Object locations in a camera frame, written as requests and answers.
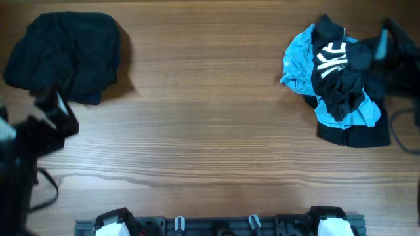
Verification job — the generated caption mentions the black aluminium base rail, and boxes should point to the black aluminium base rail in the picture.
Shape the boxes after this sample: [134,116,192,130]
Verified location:
[74,214,367,236]

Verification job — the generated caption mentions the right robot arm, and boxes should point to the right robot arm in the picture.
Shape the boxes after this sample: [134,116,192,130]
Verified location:
[306,15,419,148]

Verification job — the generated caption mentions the light blue garment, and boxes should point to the light blue garment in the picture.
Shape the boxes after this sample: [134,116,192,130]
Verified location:
[280,24,381,130]

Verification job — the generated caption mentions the folded navy blue shorts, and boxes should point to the folded navy blue shorts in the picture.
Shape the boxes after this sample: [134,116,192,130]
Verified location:
[79,93,102,105]

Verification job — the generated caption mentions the black shorts with white lining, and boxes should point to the black shorts with white lining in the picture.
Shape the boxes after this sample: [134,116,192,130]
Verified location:
[3,12,121,103]

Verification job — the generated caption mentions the black garment with white lettering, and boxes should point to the black garment with white lettering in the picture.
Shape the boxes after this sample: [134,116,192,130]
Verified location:
[311,14,373,122]

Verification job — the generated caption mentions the left black cable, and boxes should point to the left black cable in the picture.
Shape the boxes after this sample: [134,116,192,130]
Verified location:
[28,167,60,212]

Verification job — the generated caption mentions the right black cable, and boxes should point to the right black cable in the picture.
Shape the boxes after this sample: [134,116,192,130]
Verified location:
[389,108,420,155]

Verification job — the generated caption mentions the dark garment under pile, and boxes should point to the dark garment under pile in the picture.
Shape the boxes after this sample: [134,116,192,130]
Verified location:
[304,39,390,148]

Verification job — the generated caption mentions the black cable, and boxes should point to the black cable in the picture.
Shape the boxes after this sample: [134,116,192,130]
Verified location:
[389,108,420,155]
[28,167,60,212]

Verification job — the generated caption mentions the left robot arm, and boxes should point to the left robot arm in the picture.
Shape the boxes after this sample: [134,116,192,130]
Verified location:
[1,88,79,235]

